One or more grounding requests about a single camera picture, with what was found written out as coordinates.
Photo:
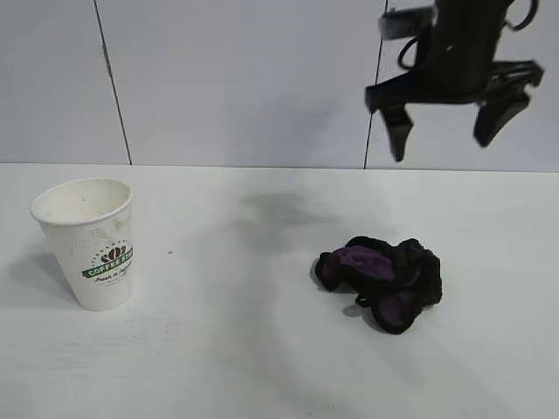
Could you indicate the black and purple cloth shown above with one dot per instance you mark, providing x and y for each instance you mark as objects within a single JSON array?
[{"x": 415, "y": 270}]

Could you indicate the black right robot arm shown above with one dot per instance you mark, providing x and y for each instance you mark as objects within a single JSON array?
[{"x": 469, "y": 19}]

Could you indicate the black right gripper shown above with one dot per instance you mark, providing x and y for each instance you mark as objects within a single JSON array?
[{"x": 458, "y": 78}]

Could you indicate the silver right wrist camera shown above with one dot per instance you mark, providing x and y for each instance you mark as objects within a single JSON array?
[{"x": 399, "y": 22}]

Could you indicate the white paper coffee cup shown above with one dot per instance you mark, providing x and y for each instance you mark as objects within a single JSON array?
[{"x": 105, "y": 244}]

